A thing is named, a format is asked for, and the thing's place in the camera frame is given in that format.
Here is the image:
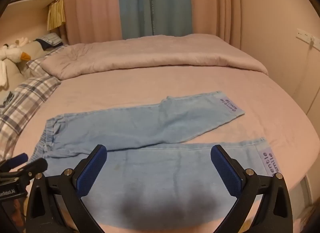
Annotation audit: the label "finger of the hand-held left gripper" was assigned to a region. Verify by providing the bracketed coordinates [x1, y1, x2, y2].
[14, 158, 48, 181]
[0, 153, 29, 172]

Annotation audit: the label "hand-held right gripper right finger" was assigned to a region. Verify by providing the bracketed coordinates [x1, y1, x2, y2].
[210, 144, 293, 233]

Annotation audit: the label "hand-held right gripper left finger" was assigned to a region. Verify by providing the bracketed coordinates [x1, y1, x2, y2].
[26, 144, 108, 233]

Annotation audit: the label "light blue denim pants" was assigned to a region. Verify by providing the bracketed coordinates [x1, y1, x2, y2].
[29, 91, 283, 223]

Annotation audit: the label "large plaid pillow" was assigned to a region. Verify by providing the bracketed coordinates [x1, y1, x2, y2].
[0, 76, 62, 161]

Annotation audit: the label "bed with pink sheet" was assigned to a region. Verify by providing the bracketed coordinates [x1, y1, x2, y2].
[0, 34, 313, 233]

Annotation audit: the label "small plaid pillow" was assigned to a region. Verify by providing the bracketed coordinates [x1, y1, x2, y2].
[26, 45, 68, 76]

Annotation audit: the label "white plush toy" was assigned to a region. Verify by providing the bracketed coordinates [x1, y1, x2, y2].
[0, 37, 29, 88]

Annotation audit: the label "blue striped pillow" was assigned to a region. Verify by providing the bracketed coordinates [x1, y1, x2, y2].
[34, 33, 64, 50]

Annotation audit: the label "pink duvet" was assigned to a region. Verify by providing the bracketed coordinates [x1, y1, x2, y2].
[40, 33, 269, 81]

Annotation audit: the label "yellow hanging fringe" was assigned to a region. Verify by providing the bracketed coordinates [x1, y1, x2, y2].
[47, 0, 66, 30]

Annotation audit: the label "pink curtain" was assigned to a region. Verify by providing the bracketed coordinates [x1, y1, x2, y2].
[62, 0, 123, 45]
[187, 0, 242, 48]

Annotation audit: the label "blue curtain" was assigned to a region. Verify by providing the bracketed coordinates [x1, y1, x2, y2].
[117, 0, 193, 40]

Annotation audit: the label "white wall socket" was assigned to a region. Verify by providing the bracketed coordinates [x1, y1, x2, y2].
[296, 28, 320, 48]

